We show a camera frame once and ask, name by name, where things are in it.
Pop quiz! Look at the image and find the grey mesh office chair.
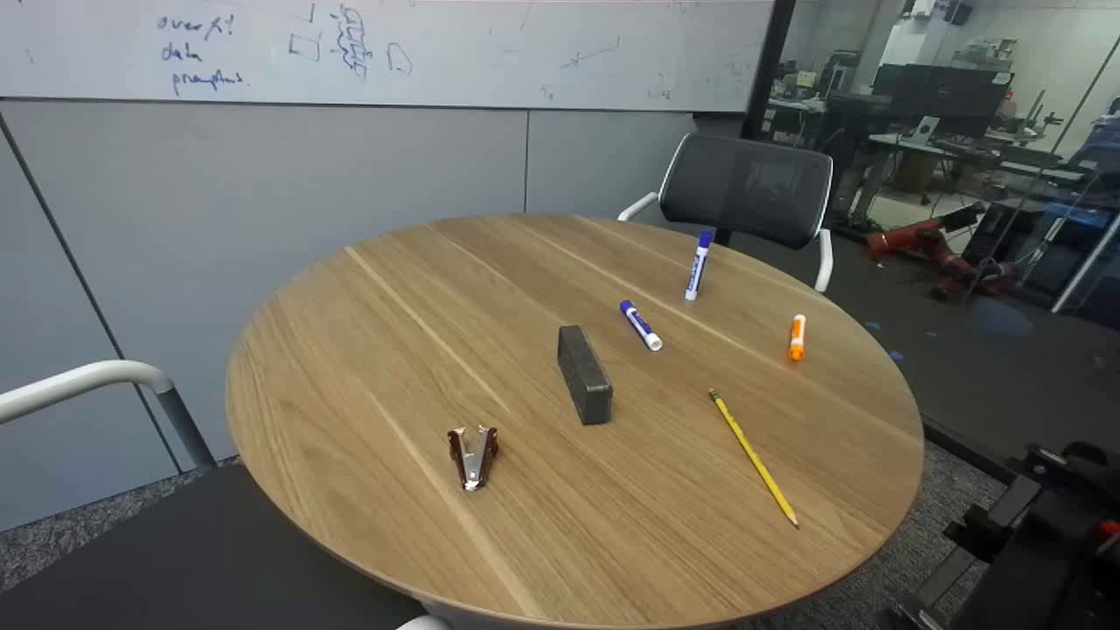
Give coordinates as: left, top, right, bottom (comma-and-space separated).
619, 135, 838, 295

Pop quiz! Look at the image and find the yellow pencil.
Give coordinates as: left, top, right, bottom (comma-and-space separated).
707, 390, 803, 529

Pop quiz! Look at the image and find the dark grey whiteboard eraser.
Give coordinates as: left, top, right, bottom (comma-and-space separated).
558, 326, 613, 425

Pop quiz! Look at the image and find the white chair armrest left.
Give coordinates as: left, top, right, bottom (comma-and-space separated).
0, 358, 221, 477

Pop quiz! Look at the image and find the blue white marker far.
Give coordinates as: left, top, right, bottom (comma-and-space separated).
684, 227, 717, 300

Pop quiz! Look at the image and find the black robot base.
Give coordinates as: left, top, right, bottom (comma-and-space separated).
886, 442, 1120, 630

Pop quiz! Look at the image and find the orange marker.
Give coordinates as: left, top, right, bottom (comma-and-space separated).
787, 317, 810, 366

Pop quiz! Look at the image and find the red machine on floor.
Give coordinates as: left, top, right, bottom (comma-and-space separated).
865, 206, 1008, 300

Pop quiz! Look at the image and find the purple white marker lying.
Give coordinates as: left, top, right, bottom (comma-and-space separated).
619, 300, 663, 353

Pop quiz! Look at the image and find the white wall whiteboard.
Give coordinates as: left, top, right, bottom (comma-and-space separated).
0, 0, 776, 114

